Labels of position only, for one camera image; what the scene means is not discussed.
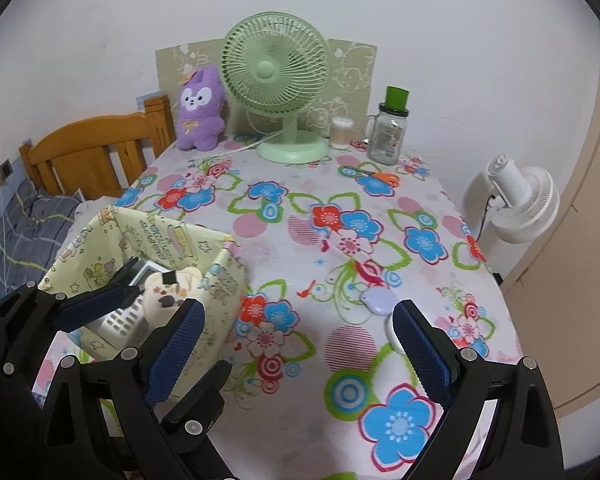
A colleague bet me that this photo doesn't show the plaid grey blanket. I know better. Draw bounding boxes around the plaid grey blanket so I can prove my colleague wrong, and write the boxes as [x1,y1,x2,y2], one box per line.
[0,180,83,301]

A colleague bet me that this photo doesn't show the cotton swab container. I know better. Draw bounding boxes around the cotton swab container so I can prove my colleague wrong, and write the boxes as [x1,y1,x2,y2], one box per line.
[330,116,355,150]

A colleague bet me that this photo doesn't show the floral tablecloth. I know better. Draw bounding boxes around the floral tablecloth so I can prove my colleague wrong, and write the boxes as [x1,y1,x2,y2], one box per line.
[30,147,524,480]

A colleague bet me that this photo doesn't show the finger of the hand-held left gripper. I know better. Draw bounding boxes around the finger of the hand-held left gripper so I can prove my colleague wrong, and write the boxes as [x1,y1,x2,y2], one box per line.
[0,258,143,377]
[159,358,234,437]

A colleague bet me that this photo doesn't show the white fan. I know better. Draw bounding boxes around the white fan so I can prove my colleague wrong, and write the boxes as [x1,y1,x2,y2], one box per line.
[462,156,561,276]

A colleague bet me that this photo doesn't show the lilac oval case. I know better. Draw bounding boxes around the lilac oval case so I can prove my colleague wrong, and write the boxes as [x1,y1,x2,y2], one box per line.
[359,287,400,317]

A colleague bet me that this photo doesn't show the white remote control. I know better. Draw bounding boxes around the white remote control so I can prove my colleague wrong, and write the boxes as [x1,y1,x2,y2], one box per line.
[82,259,166,348]

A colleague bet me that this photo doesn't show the orange scissors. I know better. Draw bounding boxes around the orange scissors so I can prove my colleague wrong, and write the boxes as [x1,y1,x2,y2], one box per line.
[342,165,401,187]

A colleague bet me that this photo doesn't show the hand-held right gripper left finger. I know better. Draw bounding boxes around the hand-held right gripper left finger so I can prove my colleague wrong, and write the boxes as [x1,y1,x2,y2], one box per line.
[35,299,241,480]

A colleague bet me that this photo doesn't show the glass jar with green lid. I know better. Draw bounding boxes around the glass jar with green lid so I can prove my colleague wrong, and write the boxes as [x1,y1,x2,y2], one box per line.
[362,86,411,166]

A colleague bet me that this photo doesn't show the yellow printed fabric box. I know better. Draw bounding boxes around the yellow printed fabric box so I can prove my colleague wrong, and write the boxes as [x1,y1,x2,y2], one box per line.
[39,205,251,397]

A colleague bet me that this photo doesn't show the purple plush rabbit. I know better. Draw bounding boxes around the purple plush rabbit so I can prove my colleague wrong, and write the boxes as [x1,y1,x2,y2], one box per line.
[175,65,227,152]

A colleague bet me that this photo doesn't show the green desk fan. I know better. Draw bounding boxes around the green desk fan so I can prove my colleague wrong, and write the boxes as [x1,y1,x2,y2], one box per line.
[220,10,331,164]

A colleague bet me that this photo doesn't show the round beige cartoon case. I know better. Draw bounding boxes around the round beige cartoon case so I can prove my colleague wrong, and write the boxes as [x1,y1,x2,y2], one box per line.
[142,268,203,331]

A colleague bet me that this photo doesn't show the wooden bed headboard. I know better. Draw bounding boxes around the wooden bed headboard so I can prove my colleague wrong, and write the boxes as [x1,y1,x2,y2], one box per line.
[19,95,177,199]

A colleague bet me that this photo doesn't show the white fan cable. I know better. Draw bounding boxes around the white fan cable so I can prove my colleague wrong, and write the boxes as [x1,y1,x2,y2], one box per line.
[215,134,282,159]

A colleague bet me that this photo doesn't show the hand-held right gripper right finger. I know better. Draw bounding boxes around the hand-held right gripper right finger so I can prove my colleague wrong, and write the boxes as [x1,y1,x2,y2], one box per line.
[391,299,567,480]

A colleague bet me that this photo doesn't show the beige wardrobe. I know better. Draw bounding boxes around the beige wardrobe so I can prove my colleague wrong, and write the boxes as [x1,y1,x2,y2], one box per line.
[500,25,600,411]

